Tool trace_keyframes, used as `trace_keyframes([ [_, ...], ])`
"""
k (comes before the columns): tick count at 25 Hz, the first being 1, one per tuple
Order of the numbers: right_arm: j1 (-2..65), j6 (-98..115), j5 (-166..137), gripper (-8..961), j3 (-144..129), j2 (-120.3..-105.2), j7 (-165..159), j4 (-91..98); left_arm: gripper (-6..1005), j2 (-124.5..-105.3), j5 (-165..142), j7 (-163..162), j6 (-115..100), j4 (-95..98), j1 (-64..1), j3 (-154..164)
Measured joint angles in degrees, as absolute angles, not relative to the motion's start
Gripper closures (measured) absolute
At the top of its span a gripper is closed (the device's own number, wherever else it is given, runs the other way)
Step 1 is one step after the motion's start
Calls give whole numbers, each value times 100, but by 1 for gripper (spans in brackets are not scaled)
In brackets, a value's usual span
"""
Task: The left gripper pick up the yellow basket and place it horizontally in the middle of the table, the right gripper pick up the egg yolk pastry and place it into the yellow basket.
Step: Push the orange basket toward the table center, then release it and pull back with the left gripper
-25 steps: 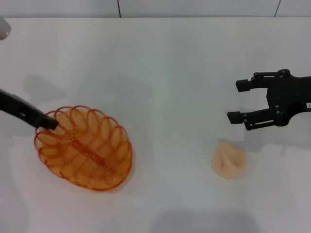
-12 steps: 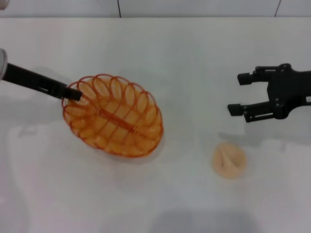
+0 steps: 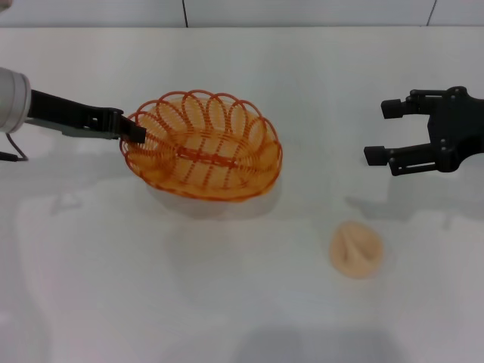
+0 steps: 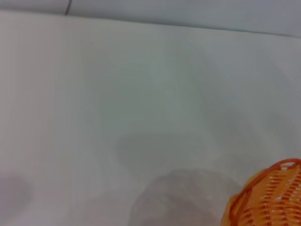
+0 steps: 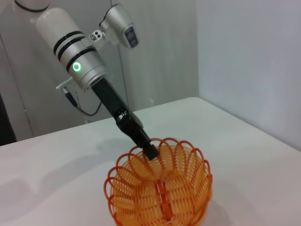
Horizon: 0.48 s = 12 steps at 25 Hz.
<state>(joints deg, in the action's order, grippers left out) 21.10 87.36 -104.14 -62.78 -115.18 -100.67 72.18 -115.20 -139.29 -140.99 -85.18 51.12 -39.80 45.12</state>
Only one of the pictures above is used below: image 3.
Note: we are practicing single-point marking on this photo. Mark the orange woven plastic basket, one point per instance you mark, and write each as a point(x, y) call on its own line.
point(204, 157)

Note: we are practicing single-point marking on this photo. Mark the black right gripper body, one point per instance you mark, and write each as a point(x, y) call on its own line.
point(461, 128)

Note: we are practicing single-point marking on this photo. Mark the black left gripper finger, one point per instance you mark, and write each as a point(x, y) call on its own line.
point(132, 130)

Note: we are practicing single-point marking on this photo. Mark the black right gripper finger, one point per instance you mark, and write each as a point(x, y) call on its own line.
point(393, 107)
point(378, 156)

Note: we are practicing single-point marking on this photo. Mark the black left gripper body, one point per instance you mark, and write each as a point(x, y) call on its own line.
point(64, 109)

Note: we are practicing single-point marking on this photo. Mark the beige toy steamed bun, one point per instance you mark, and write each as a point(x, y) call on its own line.
point(355, 253)

